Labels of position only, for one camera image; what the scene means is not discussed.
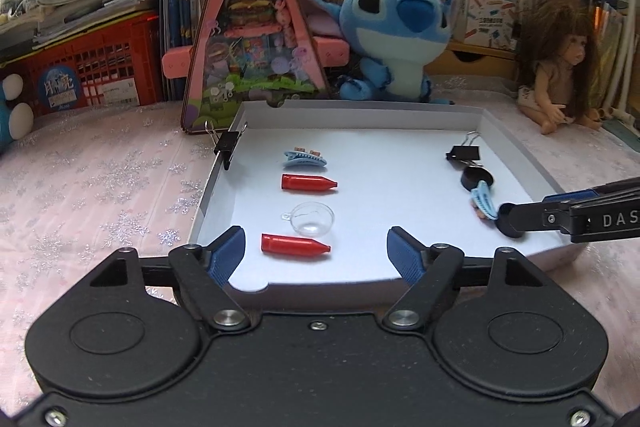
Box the pink triangular toy box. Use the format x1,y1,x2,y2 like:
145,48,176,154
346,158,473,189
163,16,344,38
162,0,350,135

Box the pink snowflake tablecloth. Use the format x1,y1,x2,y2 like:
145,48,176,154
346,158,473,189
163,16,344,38
0,74,640,358

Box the leaning picture books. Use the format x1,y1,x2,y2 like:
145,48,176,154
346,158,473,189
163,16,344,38
585,0,626,108

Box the blue alien plush toy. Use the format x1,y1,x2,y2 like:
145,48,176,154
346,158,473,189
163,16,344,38
300,0,456,104

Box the black binder clip on tray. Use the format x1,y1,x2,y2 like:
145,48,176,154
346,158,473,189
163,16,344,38
205,119,249,171

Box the plain blue hair clip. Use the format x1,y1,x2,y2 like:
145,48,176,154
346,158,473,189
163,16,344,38
469,180,498,221

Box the blue hair clip with figures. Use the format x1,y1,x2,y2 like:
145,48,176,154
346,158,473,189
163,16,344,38
282,147,328,168

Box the red plastic crate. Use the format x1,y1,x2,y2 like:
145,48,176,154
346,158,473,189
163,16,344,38
0,11,163,110

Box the blue cat plush toy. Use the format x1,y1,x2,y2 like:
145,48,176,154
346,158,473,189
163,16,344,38
0,72,35,148

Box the red bullet-shaped cap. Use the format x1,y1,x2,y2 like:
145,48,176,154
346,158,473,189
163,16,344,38
281,173,339,194
261,233,332,258

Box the clear plastic half sphere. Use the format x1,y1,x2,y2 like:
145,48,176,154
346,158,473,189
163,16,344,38
281,202,335,238

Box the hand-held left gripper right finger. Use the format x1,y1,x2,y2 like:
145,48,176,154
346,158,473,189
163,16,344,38
386,225,551,333

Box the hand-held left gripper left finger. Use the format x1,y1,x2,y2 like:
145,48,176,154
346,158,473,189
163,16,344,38
90,225,248,333

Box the white cardboard box tray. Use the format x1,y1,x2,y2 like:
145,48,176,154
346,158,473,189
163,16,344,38
187,99,591,314

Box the wooden drawer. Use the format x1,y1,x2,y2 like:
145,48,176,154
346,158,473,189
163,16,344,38
425,38,521,80

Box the black binder clip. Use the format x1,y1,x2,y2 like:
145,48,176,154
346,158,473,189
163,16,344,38
205,119,249,171
445,132,482,165

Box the white pencil print box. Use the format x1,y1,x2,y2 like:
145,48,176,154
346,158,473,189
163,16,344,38
450,0,517,45

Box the black round cap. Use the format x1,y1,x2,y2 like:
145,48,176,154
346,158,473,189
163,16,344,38
460,167,495,192

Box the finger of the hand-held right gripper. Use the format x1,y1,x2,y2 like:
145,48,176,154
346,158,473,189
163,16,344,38
497,202,574,239
542,177,640,204

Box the brown-haired baby doll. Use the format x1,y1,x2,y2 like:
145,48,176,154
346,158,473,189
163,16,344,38
515,0,613,135

